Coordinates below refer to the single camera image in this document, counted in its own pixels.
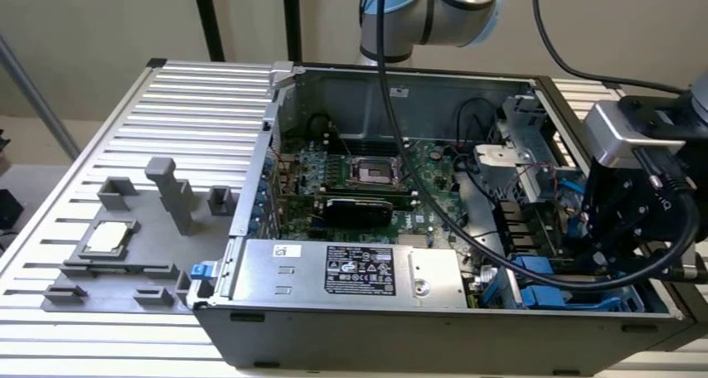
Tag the silver chipset heatsink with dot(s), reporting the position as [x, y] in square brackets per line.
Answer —
[414, 240]

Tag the black RAM slot bank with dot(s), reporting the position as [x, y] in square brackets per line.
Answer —
[366, 190]
[366, 145]

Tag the black graphics card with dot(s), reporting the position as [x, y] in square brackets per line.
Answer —
[356, 212]

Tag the silver power supply unit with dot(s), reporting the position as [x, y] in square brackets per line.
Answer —
[299, 278]

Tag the blue case latch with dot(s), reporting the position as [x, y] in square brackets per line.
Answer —
[200, 271]

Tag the silver CPU chip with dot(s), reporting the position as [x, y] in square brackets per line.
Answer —
[110, 236]

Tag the grey metal pole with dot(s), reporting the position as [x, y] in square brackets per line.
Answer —
[34, 92]

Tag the blue disk carrier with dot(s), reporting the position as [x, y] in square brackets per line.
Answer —
[539, 270]
[614, 304]

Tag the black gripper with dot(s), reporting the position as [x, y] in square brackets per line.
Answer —
[636, 212]

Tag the CPU socket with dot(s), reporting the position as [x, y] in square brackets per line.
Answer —
[374, 171]

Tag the grey parts rack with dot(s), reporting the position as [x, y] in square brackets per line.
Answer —
[150, 229]

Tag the open grey PC case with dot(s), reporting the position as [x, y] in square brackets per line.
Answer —
[387, 340]

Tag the green motherboard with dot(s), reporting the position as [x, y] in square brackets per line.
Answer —
[436, 187]

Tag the black stand pole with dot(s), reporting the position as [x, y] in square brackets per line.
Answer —
[292, 21]
[210, 21]

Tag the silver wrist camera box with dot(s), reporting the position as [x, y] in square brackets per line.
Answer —
[608, 133]

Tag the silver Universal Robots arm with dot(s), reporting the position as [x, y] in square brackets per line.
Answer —
[454, 13]

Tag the silver metal disk bay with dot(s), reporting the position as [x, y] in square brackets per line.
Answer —
[523, 137]

